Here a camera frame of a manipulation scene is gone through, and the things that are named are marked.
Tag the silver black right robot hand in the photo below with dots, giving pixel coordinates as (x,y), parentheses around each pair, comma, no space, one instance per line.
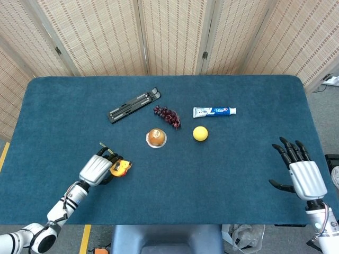
(307,180)

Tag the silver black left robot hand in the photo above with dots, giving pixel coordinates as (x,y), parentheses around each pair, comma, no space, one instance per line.
(94,170)

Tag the yellow tape measure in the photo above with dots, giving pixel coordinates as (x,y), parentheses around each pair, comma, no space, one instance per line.
(121,168)

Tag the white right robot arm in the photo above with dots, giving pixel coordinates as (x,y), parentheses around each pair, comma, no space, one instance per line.
(325,232)

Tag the black case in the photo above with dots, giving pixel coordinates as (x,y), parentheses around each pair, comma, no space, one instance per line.
(331,161)

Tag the orange fruit jelly cup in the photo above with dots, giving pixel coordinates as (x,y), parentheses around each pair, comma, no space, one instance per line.
(155,137)

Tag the black folding stand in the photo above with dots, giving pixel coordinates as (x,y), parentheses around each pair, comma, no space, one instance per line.
(132,105)

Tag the orange device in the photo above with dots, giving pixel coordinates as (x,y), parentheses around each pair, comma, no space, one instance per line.
(99,250)

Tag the clear plastic bag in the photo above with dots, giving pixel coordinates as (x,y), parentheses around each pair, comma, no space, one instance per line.
(246,235)

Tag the dark red grape bunch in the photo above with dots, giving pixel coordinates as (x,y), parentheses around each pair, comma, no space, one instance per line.
(168,115)

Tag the blue velvet tablecloth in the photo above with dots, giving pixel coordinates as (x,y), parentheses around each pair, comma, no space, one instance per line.
(212,172)

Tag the grey blue robot torso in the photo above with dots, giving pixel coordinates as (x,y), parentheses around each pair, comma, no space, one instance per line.
(164,238)

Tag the white power strip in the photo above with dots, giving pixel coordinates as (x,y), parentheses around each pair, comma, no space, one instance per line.
(333,80)

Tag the dark metal screen hinge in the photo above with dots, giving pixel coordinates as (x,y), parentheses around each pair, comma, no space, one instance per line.
(58,51)
(327,77)
(205,55)

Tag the yellow ball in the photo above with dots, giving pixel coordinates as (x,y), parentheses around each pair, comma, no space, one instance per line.
(200,133)

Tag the woven folding screen panel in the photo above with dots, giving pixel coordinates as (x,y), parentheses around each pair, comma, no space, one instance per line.
(100,34)
(10,92)
(299,39)
(31,31)
(235,34)
(172,34)

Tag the blue white toothpaste tube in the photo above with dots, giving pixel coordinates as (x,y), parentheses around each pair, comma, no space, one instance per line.
(212,112)

